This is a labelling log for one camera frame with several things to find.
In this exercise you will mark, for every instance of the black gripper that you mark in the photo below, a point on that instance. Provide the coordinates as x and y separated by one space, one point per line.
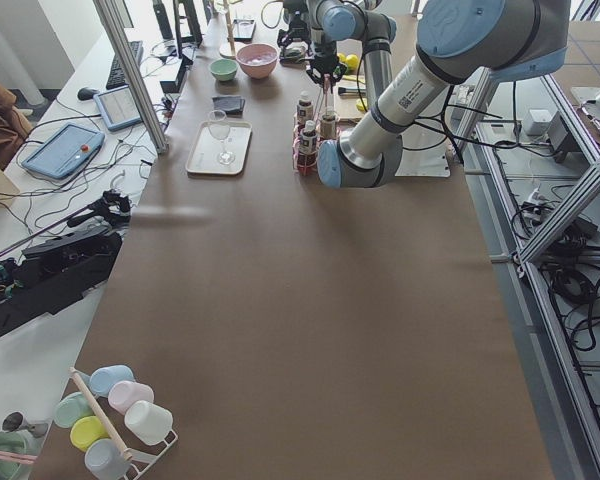
323 64
297 28

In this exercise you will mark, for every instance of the copper wire bottle basket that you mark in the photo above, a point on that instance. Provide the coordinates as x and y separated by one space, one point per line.
315 121

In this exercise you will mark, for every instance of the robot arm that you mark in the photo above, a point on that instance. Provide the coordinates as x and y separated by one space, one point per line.
513 40
300 10

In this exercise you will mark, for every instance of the green lime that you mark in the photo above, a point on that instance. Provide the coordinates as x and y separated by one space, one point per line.
352 62

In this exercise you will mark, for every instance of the yellow plastic knife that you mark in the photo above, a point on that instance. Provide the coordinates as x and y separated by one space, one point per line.
353 78

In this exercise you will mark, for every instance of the black steel muddler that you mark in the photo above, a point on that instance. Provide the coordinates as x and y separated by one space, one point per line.
350 91

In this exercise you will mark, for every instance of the wooden cutting board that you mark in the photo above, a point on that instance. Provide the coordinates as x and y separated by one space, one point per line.
345 106

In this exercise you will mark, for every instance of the pink ribbed bowl with ice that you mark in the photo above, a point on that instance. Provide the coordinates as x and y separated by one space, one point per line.
257 60

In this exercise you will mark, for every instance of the half lemon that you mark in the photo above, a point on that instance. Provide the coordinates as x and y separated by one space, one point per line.
361 105

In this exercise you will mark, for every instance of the wooden glass stand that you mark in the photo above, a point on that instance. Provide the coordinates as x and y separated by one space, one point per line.
227 47

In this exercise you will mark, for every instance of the green bowl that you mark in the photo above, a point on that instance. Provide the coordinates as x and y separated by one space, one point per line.
223 69

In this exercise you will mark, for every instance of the dark folded napkin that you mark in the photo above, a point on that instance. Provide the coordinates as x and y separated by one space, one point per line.
231 105

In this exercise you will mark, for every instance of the wine glass on tray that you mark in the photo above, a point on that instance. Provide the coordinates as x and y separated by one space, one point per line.
219 129

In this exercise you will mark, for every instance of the beige serving tray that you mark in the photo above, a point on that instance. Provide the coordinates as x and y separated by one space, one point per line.
203 157

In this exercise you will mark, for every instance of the blue teach pendant far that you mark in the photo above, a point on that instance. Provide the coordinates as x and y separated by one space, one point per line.
117 108

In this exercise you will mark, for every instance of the blue teach pendant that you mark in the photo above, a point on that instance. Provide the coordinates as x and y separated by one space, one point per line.
66 151
117 108

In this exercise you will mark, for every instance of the black computer mouse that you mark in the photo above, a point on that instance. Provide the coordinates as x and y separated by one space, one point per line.
87 93

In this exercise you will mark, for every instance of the blue teach pendant near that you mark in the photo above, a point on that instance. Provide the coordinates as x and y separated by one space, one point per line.
66 151

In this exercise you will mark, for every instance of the black equipment case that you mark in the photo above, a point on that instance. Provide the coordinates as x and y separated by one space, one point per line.
56 273

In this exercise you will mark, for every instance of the blue plastic cup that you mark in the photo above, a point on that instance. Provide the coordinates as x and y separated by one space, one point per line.
104 378

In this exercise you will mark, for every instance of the pink plastic cup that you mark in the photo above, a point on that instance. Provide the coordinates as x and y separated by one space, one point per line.
124 394

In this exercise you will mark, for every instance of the white plastic cup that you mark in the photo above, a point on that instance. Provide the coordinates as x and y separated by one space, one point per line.
149 422

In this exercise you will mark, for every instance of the green plastic cup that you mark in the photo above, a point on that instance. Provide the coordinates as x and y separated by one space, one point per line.
71 409

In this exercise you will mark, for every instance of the yellow plastic cup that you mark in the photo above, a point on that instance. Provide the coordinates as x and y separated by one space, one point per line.
87 431

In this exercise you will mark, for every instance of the grey plastic cup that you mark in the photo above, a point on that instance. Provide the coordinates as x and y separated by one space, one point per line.
104 461

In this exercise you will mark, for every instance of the aluminium frame post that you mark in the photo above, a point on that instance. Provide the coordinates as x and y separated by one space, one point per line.
112 23

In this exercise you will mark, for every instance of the white wire cup rack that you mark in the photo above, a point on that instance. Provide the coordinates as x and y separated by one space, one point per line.
141 456

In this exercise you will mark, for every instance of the aluminium frame rail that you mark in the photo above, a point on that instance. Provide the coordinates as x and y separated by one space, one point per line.
538 161

